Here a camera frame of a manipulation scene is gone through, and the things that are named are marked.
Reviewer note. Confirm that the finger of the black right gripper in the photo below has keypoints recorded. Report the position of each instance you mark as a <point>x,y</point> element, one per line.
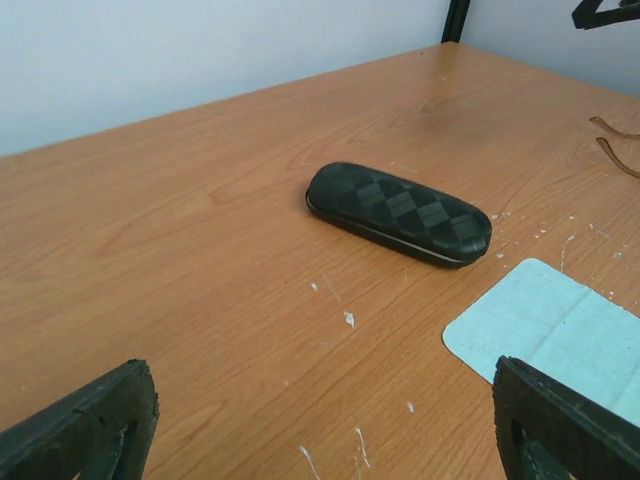
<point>589,15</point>

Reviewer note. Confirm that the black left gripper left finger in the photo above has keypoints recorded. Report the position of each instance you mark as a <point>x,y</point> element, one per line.
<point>103,430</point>

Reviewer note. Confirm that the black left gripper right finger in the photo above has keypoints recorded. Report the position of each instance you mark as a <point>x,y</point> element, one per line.
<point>546,430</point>

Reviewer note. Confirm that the black checkered glasses case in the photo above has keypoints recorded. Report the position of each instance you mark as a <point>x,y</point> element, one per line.
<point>402,215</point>

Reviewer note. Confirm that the light blue cleaning cloth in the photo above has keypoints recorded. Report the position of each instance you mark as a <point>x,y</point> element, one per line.
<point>560,327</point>

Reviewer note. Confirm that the black frame post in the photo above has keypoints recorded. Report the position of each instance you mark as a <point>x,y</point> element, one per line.
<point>455,20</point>

